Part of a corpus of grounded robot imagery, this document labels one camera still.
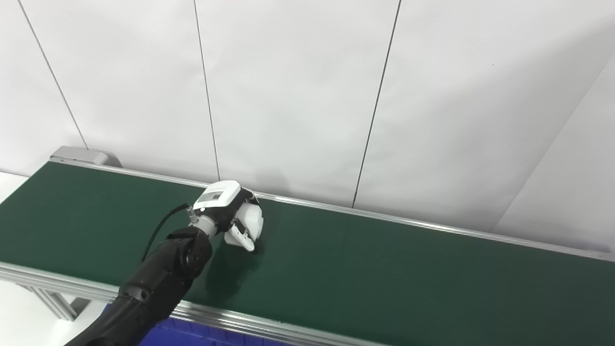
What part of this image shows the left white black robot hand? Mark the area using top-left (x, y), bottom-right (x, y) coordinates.
top-left (192, 180), bottom-right (264, 253)

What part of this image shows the white faceted plastic part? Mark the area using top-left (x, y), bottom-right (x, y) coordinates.
top-left (225, 201), bottom-right (264, 252)

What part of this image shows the blue plastic bin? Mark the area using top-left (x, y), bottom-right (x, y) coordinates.
top-left (103, 304), bottom-right (299, 346)

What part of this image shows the grey conveyor end housing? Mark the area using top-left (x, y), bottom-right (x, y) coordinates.
top-left (49, 146), bottom-right (123, 168)

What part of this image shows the green conveyor belt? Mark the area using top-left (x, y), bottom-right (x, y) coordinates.
top-left (0, 160), bottom-right (615, 346)

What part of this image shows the aluminium conveyor support leg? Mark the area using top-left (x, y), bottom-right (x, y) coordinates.
top-left (18, 284), bottom-right (92, 322)

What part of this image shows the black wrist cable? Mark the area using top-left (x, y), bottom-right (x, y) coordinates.
top-left (141, 203), bottom-right (192, 263)

